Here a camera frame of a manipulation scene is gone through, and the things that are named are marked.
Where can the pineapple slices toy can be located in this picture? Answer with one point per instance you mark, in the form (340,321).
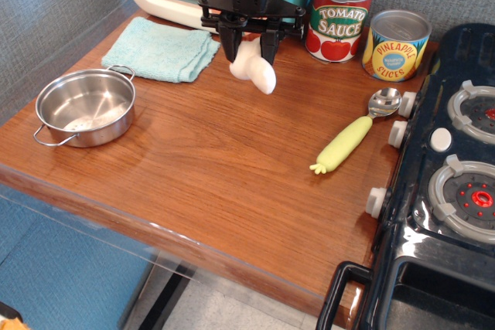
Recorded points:
(396,42)

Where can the black toy stove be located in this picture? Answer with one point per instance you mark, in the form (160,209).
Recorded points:
(433,264)

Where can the small steel pot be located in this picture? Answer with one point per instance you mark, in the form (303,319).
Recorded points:
(86,108)

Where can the light blue folded cloth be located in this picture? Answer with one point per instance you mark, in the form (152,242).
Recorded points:
(163,53)

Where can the tomato sauce toy can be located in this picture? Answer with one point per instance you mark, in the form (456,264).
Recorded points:
(335,28)

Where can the spoon with yellow-green handle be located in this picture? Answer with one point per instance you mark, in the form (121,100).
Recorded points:
(383,103)

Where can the white plush mushroom toy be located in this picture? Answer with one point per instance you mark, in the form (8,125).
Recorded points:
(250,65)

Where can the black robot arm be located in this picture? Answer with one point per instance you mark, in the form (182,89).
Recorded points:
(272,20)

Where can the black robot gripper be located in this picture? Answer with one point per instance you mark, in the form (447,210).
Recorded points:
(271,18)

